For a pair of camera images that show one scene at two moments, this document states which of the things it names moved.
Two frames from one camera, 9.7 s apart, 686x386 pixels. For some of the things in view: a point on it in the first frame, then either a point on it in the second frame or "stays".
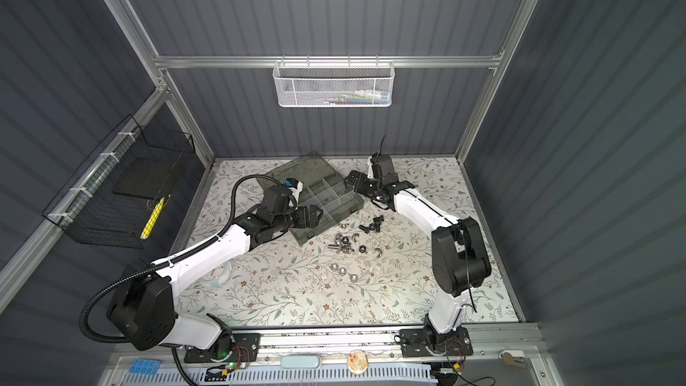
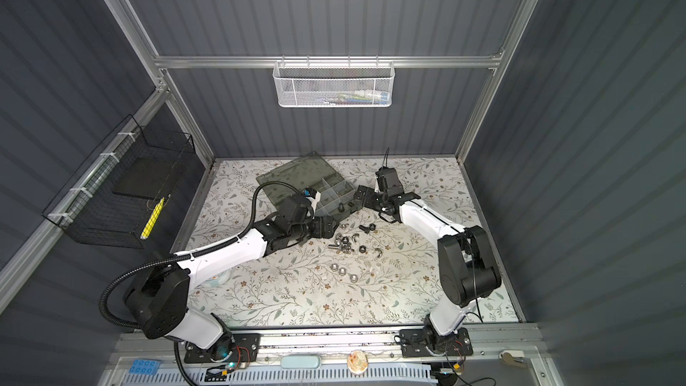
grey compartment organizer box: x=322 y=185 stays
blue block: x=145 y=366 stays
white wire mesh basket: x=329 y=84 stays
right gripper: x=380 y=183 to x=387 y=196
